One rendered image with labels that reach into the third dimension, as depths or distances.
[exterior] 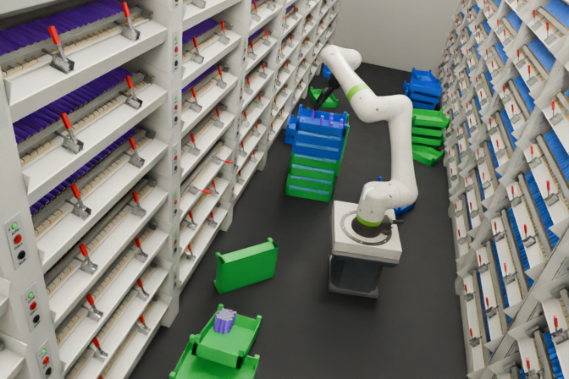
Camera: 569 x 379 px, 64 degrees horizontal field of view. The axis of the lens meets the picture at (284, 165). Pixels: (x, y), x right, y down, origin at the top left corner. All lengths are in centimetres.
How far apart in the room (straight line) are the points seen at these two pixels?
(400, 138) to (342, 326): 92
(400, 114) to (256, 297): 110
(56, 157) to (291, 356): 137
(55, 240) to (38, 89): 38
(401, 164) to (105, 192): 137
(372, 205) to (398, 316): 59
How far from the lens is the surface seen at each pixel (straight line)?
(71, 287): 136
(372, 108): 208
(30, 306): 118
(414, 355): 228
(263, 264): 230
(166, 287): 199
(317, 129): 271
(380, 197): 210
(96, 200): 131
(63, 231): 123
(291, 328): 221
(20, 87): 100
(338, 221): 227
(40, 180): 107
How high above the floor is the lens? 170
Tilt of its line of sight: 31 degrees down
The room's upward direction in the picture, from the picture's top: 9 degrees clockwise
